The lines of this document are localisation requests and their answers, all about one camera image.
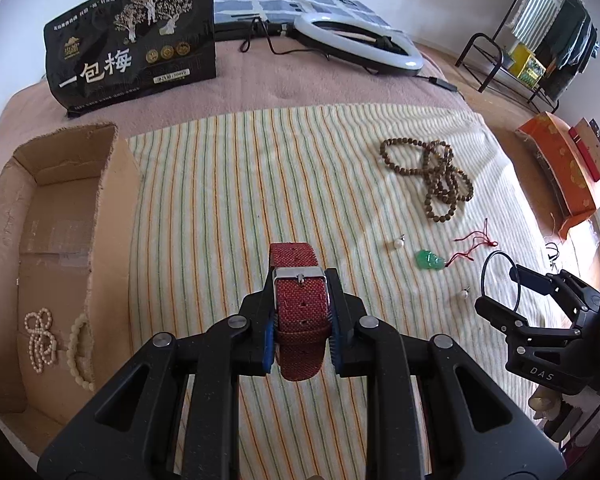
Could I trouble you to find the dark hanging clothes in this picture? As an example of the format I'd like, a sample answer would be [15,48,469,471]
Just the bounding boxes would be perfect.
[534,0,600,102]

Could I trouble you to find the cardboard box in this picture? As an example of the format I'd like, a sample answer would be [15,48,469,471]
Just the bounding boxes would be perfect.
[0,124,140,453]

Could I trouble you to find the white ring light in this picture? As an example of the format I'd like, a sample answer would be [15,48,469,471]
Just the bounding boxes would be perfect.
[292,13,424,76]

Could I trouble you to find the dark blue bangle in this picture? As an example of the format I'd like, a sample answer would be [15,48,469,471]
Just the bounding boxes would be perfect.
[479,249,522,313]

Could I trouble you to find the red strap watch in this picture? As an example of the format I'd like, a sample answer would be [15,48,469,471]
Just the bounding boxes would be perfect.
[268,243,332,382]

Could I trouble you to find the white pearl necklace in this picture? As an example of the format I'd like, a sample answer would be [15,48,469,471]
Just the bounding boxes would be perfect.
[23,308,59,375]

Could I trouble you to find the green jade pendant red cord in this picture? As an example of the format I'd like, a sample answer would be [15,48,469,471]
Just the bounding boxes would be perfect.
[413,218,501,272]

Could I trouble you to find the brown wooden bead necklace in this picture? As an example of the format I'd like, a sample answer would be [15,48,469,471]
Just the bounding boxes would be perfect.
[378,136,476,226]

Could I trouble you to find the red and beige books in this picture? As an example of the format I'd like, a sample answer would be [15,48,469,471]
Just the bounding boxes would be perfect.
[569,118,600,181]

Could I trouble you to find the yellow box on rack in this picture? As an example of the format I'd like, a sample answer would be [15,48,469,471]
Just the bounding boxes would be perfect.
[508,44,546,88]

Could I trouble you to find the blue checkered bed sheet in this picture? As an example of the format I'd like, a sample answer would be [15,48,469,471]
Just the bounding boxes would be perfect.
[214,0,391,28]

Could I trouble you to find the brown bed cover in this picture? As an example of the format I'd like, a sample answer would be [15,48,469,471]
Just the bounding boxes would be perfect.
[0,37,468,173]

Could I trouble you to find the black clothes rack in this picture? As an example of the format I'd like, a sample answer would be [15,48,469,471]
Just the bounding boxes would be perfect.
[454,0,600,114]

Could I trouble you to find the striped hanging towel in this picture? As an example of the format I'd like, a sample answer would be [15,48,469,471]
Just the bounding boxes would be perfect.
[506,0,564,51]

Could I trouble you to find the striped yellow blanket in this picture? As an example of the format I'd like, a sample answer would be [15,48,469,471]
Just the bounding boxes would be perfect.
[0,102,569,480]

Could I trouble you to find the orange cloth covered box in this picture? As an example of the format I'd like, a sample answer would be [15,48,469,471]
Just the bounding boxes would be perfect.
[517,112,600,240]

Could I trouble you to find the black snack bag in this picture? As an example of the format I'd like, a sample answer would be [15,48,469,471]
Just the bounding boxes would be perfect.
[44,0,216,116]

